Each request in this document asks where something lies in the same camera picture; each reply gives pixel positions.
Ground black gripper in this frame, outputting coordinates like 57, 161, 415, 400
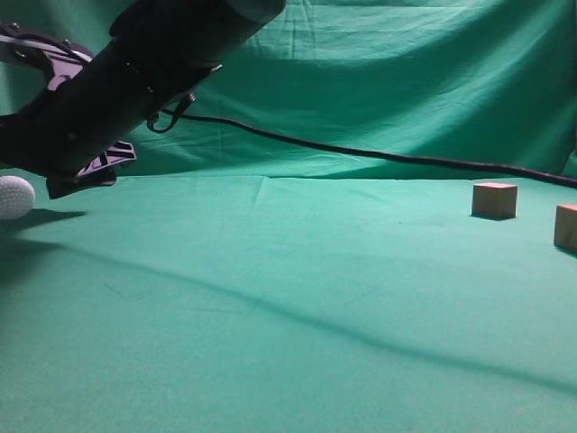
1, 1, 286, 199

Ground white golf ball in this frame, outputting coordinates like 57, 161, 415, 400
1, 175, 35, 220

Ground far wooden cube block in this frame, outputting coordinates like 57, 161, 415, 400
472, 182, 518, 219

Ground wooden cube block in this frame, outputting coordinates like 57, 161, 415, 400
554, 204, 577, 253
472, 182, 518, 219

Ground near wooden cube block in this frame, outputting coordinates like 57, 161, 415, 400
554, 204, 577, 253

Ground green cloth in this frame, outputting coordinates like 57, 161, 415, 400
1, 1, 576, 432

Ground black cable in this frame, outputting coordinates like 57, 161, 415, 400
147, 94, 577, 189

